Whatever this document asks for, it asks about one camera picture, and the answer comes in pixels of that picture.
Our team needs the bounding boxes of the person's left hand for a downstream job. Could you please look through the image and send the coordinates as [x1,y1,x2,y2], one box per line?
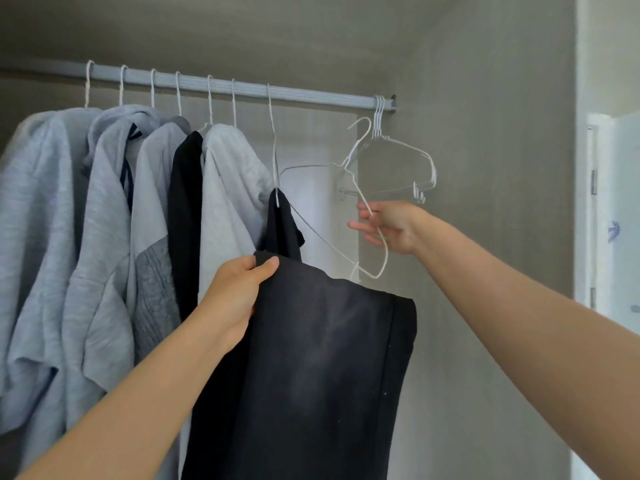
[196,255,281,355]

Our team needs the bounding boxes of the person's right hand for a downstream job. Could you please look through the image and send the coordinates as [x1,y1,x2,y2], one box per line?
[347,201,432,256]

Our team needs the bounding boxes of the white wire clothes hanger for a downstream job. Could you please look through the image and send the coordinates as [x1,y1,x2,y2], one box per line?
[276,117,390,281]

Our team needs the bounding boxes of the wide black garment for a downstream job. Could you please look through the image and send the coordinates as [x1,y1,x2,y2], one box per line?
[180,188,419,480]

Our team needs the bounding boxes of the person's right forearm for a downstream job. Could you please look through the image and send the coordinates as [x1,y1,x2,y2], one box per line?
[411,214,640,480]

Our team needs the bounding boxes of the person's left forearm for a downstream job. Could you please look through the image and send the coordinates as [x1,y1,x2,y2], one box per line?
[15,304,237,480]

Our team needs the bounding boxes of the light grey shirt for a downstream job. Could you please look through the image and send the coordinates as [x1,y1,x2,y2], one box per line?
[197,123,277,306]

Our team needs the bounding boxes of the narrow black garment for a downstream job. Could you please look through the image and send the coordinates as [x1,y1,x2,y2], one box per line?
[166,130,205,323]

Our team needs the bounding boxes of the grey shirt with knit panel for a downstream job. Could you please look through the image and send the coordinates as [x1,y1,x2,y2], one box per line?
[124,116,194,366]

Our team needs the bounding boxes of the grey metal closet rod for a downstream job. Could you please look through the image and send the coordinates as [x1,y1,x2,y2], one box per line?
[0,58,398,114]

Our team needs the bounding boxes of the blue-grey hooded top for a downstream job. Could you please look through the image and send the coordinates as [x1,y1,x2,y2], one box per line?
[14,104,173,476]

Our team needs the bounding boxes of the light blue t-shirt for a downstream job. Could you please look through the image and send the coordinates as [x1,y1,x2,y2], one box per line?
[0,107,104,436]

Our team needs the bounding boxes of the white door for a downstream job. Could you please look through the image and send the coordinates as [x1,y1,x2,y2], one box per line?
[575,111,640,336]

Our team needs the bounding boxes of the row of white wire hangers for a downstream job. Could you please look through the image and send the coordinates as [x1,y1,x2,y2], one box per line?
[82,60,439,206]

